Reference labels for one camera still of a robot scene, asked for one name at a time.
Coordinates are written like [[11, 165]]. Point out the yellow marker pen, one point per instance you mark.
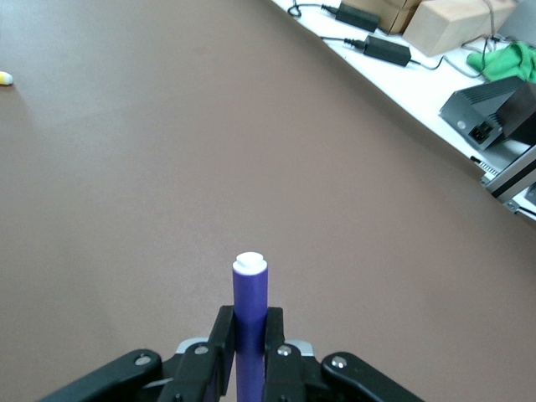
[[5, 78]]

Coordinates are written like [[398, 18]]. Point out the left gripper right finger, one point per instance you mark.
[[285, 377]]

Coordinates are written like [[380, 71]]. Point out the green cloth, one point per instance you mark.
[[508, 60]]

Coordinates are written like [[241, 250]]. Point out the brown cardboard box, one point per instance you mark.
[[393, 12]]

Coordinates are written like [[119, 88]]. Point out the light cardboard box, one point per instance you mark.
[[448, 25]]

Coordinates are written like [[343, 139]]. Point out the aluminium frame profile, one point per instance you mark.
[[513, 176]]

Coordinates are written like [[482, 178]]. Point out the black power adapter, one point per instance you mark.
[[356, 16], [385, 50]]

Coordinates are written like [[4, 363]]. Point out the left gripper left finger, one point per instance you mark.
[[197, 372]]

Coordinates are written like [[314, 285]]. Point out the purple marker pen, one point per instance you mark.
[[249, 301]]

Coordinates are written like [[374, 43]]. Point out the grey metal power supply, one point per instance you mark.
[[486, 109]]

